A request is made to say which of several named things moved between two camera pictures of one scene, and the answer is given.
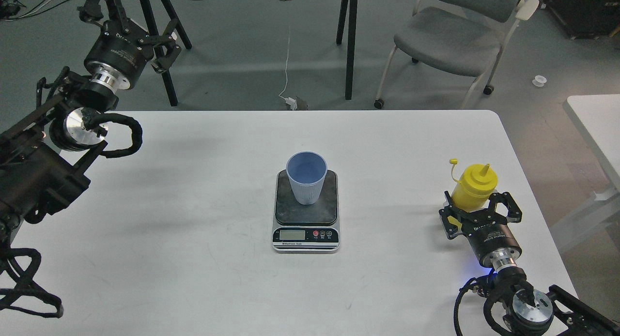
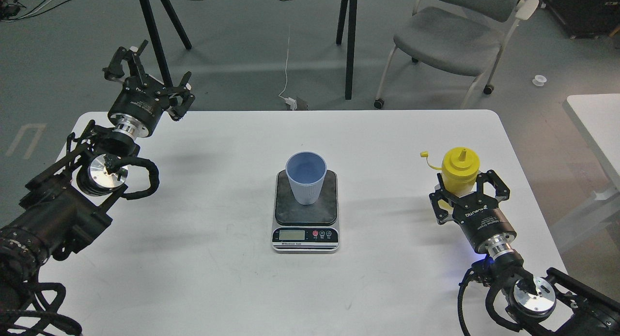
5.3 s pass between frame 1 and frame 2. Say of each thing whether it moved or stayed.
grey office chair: stayed
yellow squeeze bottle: moved
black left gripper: moved
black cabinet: stayed
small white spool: stayed
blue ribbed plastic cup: stayed
